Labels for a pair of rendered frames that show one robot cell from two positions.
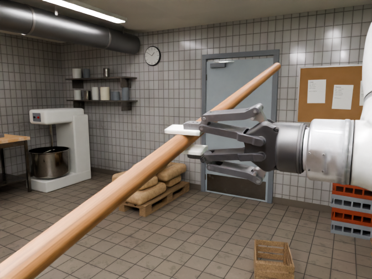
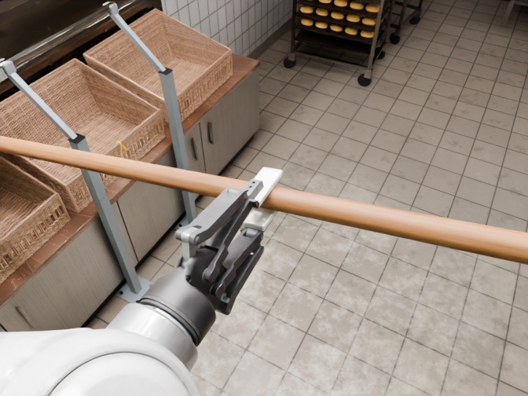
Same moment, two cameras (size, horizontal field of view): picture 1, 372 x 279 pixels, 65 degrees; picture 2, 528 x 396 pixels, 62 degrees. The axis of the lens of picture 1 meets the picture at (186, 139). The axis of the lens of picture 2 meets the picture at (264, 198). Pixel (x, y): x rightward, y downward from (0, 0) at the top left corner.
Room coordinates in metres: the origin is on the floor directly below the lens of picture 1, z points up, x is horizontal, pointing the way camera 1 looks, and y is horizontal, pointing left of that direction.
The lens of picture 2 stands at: (0.52, -0.39, 1.89)
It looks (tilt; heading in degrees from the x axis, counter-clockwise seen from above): 47 degrees down; 90
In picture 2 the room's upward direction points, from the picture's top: straight up
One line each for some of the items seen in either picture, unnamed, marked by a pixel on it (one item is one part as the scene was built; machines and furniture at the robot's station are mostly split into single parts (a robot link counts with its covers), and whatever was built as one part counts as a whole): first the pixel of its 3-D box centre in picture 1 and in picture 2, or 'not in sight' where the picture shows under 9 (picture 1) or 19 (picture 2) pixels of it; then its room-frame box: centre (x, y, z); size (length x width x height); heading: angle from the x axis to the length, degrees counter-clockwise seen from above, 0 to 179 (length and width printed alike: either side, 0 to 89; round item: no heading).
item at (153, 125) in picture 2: not in sight; (76, 130); (-0.28, 1.11, 0.72); 0.56 x 0.49 x 0.28; 60
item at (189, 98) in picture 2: not in sight; (163, 64); (0.01, 1.64, 0.72); 0.56 x 0.49 x 0.28; 62
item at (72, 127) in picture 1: (57, 146); not in sight; (5.00, 2.24, 0.66); 1.00 x 0.66 x 1.32; 151
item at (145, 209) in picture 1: (148, 193); not in sight; (4.27, 0.58, 0.07); 1.20 x 0.80 x 0.14; 151
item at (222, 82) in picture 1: (236, 127); not in sight; (4.29, -0.74, 1.08); 1.14 x 0.09 x 2.16; 61
